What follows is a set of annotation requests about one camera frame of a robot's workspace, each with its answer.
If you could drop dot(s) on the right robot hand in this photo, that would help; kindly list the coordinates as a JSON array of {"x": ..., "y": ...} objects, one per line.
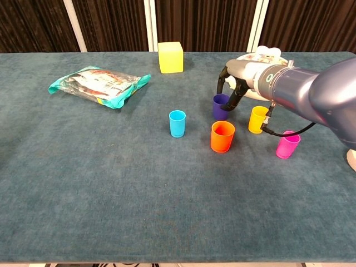
[{"x": 244, "y": 73}]

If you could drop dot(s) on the orange plastic cup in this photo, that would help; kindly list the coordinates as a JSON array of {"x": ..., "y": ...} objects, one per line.
[{"x": 221, "y": 143}]

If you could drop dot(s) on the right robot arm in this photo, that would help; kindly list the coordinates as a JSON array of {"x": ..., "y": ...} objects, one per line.
[{"x": 306, "y": 86}]

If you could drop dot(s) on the purple plastic cup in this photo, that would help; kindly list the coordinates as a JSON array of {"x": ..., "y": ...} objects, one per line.
[{"x": 217, "y": 112}]

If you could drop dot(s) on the white bear-shaped plate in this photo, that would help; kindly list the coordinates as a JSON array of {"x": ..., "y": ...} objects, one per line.
[{"x": 267, "y": 51}]

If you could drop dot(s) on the blue plastic cup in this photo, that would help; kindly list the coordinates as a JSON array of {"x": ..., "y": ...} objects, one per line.
[{"x": 177, "y": 126}]

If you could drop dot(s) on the white partition post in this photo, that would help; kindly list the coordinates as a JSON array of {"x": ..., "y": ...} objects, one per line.
[
  {"x": 76, "y": 27},
  {"x": 151, "y": 27},
  {"x": 257, "y": 27}
]

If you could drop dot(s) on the teal snack bag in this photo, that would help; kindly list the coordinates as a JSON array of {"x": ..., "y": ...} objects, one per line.
[{"x": 97, "y": 86}]

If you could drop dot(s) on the teal table cloth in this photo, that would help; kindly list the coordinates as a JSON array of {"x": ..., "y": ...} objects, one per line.
[{"x": 111, "y": 180}]

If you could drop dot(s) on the yellow plastic cup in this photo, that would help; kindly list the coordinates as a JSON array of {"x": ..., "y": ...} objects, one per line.
[{"x": 254, "y": 122}]

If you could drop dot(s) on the pink plastic cup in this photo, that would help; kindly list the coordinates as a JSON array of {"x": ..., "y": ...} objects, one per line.
[{"x": 286, "y": 148}]

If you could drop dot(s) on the yellow foam cube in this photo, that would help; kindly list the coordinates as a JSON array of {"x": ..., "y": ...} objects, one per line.
[{"x": 170, "y": 59}]

